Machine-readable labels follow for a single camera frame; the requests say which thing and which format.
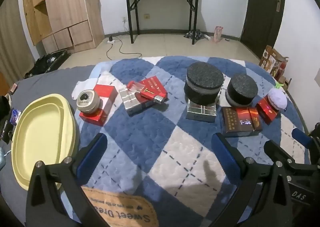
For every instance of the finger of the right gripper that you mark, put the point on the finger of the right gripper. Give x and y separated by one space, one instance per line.
280 157
309 142

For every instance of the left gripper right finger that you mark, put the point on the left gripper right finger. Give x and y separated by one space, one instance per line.
262 194

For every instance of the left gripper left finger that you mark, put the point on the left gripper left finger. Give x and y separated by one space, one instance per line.
44 206

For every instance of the small red cigarette pack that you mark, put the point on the small red cigarette pack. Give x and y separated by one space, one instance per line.
266 110

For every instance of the dark brown cigarette carton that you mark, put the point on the dark brown cigarette carton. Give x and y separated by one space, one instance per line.
240 122

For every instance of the small black foam cylinder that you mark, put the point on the small black foam cylinder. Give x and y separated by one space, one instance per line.
241 90

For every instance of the large black foam cylinder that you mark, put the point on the large black foam cylinder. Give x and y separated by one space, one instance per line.
203 82

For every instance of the round beige tin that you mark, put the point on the round beige tin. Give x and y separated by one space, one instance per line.
88 101

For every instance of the red white cigarette carton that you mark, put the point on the red white cigarette carton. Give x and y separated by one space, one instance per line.
107 95

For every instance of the silver cigarette box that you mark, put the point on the silver cigarette box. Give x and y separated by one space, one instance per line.
133 102

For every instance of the brown sweet dreams label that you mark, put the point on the brown sweet dreams label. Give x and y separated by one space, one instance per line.
119 209

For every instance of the yellow plastic tray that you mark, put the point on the yellow plastic tray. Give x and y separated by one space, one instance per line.
46 132

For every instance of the blue white checkered blanket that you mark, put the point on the blue white checkered blanket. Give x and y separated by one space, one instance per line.
158 154

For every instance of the white cloth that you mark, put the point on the white cloth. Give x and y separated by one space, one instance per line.
105 78

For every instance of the dark door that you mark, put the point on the dark door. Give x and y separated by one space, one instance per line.
262 23

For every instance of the black suitcase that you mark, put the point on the black suitcase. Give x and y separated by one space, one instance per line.
48 63

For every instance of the wooden wardrobe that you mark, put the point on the wooden wardrobe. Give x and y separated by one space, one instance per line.
74 25

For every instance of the black folding table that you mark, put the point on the black folding table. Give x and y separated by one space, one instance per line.
168 16

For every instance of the cardboard box by wall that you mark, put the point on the cardboard box by wall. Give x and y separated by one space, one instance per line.
274 63

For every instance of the power strip with cable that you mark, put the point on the power strip with cable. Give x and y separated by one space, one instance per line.
117 39

